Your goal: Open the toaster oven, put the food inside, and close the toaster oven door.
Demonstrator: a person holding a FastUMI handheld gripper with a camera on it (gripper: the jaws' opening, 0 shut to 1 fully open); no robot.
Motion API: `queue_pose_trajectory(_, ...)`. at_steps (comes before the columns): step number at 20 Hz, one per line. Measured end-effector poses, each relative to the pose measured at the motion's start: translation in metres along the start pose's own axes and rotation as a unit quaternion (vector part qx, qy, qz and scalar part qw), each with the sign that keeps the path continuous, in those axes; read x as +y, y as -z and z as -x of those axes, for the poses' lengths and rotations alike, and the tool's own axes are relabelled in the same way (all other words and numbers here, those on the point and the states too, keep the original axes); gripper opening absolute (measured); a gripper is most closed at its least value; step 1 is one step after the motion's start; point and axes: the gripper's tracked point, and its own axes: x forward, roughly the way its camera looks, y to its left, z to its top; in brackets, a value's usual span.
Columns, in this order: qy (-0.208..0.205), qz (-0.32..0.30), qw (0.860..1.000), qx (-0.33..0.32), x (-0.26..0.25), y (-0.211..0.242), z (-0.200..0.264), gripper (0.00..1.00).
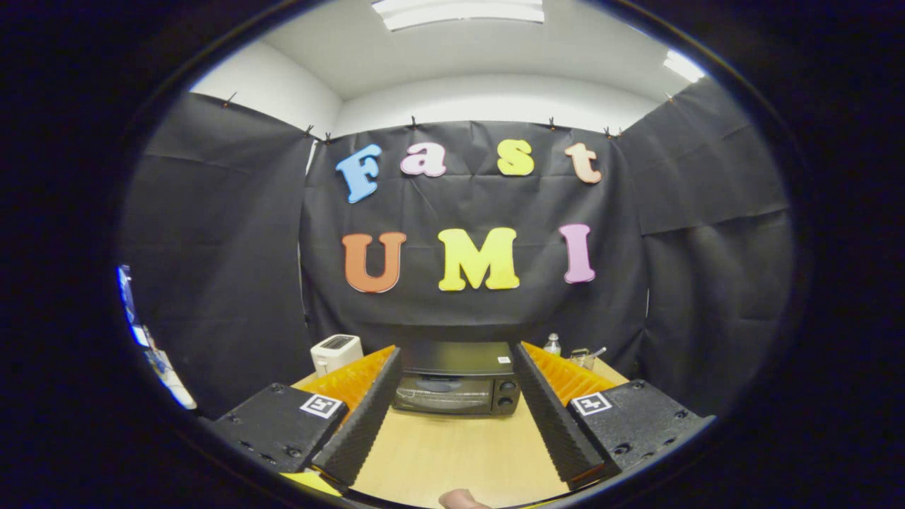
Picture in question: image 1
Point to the white pop-up toaster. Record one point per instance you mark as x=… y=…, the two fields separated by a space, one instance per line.
x=336 y=353

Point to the clear bottle with green drink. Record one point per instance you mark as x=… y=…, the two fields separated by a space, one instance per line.
x=552 y=346

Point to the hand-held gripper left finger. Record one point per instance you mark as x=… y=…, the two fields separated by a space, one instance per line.
x=364 y=424

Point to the large ceiling light panel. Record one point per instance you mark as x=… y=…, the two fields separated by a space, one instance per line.
x=459 y=12

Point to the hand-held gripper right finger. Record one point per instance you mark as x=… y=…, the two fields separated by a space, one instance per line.
x=555 y=424

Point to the black toaster oven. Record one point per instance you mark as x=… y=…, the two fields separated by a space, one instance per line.
x=452 y=360

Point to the small ceiling light panel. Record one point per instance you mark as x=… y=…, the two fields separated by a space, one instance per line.
x=684 y=67

